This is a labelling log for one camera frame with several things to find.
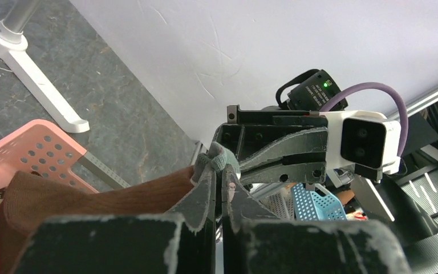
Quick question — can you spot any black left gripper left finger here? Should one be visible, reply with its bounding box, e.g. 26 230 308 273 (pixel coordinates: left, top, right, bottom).
13 167 216 273

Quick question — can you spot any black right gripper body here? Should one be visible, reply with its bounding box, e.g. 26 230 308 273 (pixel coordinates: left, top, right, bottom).
213 105 328 159

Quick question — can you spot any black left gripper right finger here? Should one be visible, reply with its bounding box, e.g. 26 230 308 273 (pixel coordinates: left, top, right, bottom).
221 168 411 273

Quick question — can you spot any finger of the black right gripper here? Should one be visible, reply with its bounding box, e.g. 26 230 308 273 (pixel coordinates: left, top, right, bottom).
240 127 328 171
240 160 326 185

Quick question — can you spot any brown sock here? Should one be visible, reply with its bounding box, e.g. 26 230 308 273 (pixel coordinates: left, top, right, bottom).
0 142 242 274

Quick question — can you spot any blue perforated basket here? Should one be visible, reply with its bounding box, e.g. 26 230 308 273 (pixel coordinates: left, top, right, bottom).
291 183 347 221

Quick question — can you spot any pink plastic basket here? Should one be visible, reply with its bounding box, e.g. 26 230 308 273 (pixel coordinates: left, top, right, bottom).
0 119 131 198

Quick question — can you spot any white metal drying rack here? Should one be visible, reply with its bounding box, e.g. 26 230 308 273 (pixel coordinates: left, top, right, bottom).
0 1 90 134

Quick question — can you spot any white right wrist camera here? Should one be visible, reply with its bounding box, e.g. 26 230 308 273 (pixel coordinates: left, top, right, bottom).
320 110 402 180

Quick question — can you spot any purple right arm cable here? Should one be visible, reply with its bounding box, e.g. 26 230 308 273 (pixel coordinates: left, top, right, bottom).
319 82 409 158

